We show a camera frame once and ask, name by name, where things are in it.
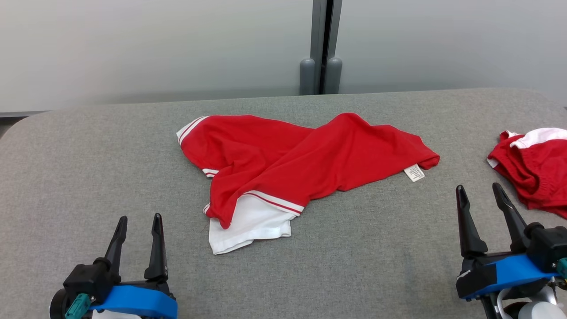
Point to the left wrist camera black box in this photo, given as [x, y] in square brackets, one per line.
[88, 279]

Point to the grey rounded post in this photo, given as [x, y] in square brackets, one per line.
[307, 77]
[334, 77]

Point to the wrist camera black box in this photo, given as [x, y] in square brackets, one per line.
[88, 279]
[547, 246]

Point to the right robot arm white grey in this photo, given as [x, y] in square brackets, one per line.
[536, 310]

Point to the red basketball jersey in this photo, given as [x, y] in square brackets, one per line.
[288, 164]

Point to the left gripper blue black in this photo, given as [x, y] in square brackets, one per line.
[141, 301]

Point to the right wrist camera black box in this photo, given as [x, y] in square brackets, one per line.
[547, 246]

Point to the red and white shorts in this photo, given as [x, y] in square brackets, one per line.
[536, 168]

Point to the grey fabric sofa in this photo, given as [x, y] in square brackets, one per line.
[88, 177]

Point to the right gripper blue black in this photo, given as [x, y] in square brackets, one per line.
[509, 270]

